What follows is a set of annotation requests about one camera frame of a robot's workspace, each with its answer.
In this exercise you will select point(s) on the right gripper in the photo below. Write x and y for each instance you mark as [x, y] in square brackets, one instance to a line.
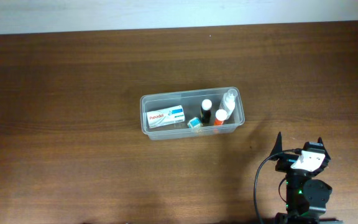
[286, 162]

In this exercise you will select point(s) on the white spray bottle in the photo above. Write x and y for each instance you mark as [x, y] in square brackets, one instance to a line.
[228, 102]

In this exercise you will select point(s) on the orange tube white cap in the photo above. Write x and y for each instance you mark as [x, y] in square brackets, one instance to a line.
[220, 117]

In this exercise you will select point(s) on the black bottle white cap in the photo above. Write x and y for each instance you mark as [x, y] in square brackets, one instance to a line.
[206, 111]

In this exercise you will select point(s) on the small gold lid jar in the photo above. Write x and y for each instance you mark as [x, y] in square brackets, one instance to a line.
[195, 124]

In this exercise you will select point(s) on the white Panadol medicine box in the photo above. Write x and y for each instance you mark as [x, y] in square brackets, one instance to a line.
[166, 116]

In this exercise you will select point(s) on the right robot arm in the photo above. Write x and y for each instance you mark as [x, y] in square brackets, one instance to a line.
[306, 196]

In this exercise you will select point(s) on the clear plastic container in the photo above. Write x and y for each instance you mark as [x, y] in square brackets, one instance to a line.
[191, 104]

